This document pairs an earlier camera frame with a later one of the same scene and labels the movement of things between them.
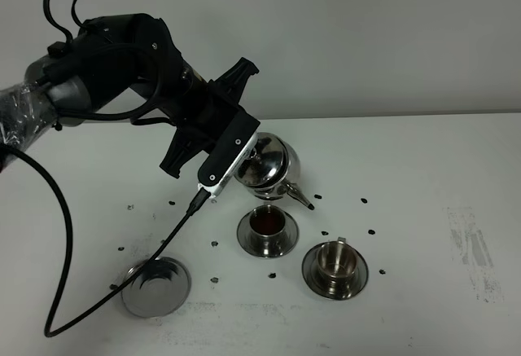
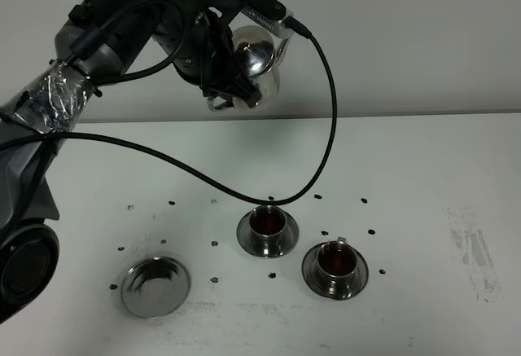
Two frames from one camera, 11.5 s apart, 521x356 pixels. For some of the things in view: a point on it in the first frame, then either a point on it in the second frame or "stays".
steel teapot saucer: (158, 290) stays
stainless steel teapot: (269, 167) to (259, 53)
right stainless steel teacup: (337, 261) stays
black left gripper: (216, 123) to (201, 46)
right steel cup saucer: (313, 279) stays
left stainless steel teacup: (268, 234) stays
